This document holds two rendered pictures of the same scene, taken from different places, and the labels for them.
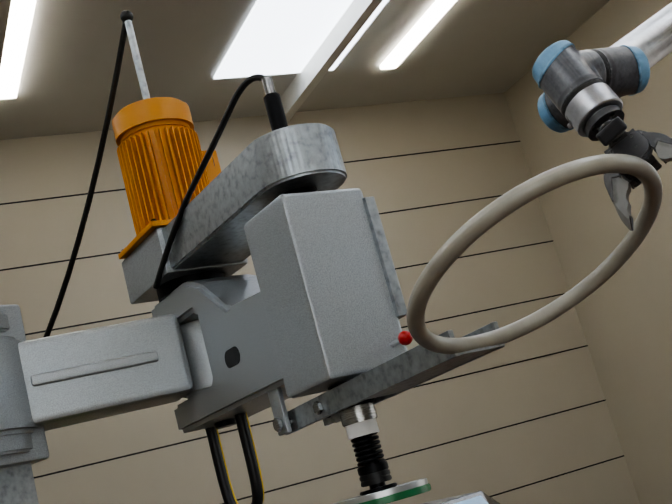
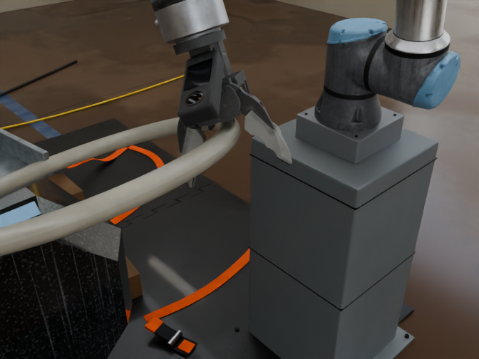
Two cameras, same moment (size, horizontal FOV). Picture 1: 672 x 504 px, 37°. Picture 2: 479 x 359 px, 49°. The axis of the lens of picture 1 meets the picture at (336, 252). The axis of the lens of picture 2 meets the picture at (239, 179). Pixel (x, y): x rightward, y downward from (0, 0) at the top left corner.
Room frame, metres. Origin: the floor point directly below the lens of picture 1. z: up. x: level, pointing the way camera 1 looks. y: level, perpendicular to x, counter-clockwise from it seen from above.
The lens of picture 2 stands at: (0.96, -0.36, 1.57)
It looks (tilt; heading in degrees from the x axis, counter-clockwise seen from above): 32 degrees down; 344
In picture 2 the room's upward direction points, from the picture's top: straight up
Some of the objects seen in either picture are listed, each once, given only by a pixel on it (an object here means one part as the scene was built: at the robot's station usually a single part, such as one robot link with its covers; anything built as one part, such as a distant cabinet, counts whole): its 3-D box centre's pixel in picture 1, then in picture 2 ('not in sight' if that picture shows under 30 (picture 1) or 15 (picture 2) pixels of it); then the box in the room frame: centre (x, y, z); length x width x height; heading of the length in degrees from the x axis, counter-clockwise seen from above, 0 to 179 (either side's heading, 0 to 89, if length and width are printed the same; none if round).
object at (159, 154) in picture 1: (169, 174); not in sight; (2.76, 0.41, 1.88); 0.31 x 0.28 x 0.40; 124
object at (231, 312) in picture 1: (258, 347); not in sight; (2.54, 0.26, 1.28); 0.74 x 0.23 x 0.49; 34
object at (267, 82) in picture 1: (275, 111); not in sight; (2.21, 0.05, 1.76); 0.04 x 0.04 x 0.17
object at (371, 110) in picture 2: not in sight; (348, 100); (2.21, -1.05, 0.98); 0.19 x 0.19 x 0.10
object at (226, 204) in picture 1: (231, 228); not in sight; (2.50, 0.25, 1.60); 0.96 x 0.25 x 0.17; 34
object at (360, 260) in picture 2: not in sight; (331, 249); (2.21, -1.05, 0.42); 0.50 x 0.50 x 0.85; 26
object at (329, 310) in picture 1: (309, 307); not in sight; (2.28, 0.09, 1.30); 0.36 x 0.22 x 0.45; 34
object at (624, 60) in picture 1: (609, 74); not in sight; (1.74, -0.57, 1.47); 0.12 x 0.12 x 0.09; 29
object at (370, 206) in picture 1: (377, 260); not in sight; (2.22, -0.08, 1.35); 0.08 x 0.03 x 0.28; 34
